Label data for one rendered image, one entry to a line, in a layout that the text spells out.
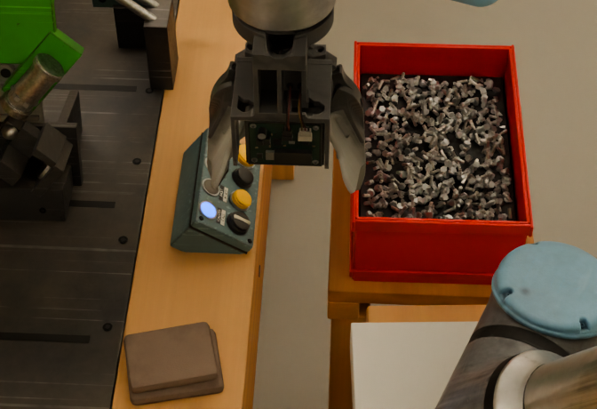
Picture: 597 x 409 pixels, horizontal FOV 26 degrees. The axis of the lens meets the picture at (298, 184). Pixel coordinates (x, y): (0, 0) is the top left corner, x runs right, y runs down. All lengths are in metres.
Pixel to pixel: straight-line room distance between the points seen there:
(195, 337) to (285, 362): 1.10
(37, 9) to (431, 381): 0.59
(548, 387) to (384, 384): 0.36
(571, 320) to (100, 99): 0.75
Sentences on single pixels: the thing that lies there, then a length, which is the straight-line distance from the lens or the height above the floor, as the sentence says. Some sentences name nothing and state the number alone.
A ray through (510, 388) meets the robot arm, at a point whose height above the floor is 1.15.
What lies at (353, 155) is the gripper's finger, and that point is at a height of 1.34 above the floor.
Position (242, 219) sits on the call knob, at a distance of 1.49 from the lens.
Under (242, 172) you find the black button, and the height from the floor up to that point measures 0.94.
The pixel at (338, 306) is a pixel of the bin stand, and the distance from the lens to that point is 1.62.
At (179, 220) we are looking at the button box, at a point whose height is 0.93.
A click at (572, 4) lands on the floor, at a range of 3.27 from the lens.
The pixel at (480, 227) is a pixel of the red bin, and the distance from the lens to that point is 1.53.
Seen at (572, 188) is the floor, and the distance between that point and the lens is 2.83.
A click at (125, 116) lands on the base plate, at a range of 1.67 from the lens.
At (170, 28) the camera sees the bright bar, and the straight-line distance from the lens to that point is 1.65.
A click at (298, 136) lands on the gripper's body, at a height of 1.41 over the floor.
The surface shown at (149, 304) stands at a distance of 1.47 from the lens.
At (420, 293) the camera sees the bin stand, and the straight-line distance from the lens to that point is 1.60.
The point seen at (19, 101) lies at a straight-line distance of 1.49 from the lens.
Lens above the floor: 2.08
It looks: 48 degrees down
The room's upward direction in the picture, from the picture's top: straight up
